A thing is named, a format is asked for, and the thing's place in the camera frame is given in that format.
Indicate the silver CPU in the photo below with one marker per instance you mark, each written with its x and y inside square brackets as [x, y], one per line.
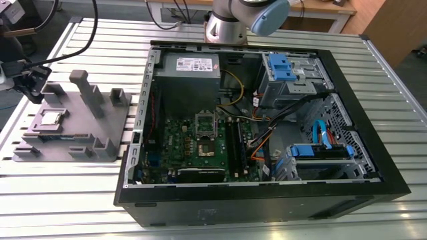
[50, 118]

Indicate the CPU socket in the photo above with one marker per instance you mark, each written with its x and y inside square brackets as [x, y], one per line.
[206, 150]

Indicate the RAM stick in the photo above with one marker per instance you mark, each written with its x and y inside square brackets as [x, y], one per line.
[56, 137]
[242, 147]

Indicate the grey parts rack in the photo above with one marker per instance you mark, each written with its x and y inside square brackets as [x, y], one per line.
[109, 125]

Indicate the blue expansion slot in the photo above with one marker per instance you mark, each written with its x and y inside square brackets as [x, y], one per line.
[153, 160]

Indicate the green motherboard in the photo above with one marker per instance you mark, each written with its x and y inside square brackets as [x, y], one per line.
[180, 130]

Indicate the grey power supply unit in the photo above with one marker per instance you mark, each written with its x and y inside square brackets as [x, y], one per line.
[193, 73]

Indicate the black graphics card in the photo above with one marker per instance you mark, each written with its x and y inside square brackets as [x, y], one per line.
[200, 175]

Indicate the black RAM slot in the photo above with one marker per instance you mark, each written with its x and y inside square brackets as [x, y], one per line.
[234, 147]
[238, 147]
[230, 147]

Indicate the white board connector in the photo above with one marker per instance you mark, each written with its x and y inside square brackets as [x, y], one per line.
[249, 143]

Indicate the blue disk carrier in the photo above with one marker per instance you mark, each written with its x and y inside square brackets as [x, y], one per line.
[303, 151]
[277, 67]

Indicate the silver drive cage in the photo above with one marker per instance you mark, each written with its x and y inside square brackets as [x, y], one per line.
[300, 87]
[333, 163]

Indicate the black PC case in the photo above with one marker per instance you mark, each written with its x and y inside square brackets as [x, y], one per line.
[266, 207]

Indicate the wooden cabinet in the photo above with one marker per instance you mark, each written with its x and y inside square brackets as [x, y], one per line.
[393, 25]

